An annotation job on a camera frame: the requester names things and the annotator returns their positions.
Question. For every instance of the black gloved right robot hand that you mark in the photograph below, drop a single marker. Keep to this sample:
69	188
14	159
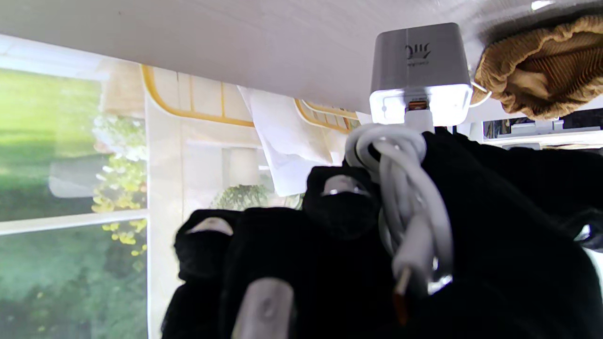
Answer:
494	235

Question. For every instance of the white and grey charger head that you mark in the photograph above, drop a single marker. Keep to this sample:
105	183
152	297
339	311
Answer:
419	70

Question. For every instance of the printed sunroom backdrop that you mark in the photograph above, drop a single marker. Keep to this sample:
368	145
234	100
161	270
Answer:
70	165

